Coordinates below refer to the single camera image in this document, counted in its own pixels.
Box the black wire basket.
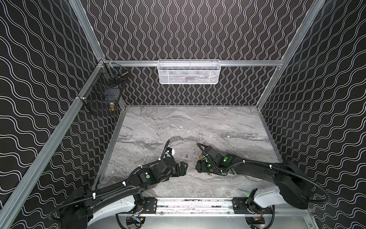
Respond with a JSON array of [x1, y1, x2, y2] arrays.
[[78, 59, 130, 117]]

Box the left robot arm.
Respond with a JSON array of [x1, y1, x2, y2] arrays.
[[48, 156, 188, 229]]

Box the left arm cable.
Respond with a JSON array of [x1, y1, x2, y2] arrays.
[[125, 139, 172, 184]]

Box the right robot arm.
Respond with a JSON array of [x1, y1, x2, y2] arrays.
[[196, 143, 331, 214]]

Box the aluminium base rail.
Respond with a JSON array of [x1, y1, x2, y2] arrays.
[[125, 197, 308, 217]]

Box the white mesh basket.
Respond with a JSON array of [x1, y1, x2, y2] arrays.
[[157, 59, 221, 85]]

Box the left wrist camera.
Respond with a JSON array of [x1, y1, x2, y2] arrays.
[[165, 147, 175, 157]]

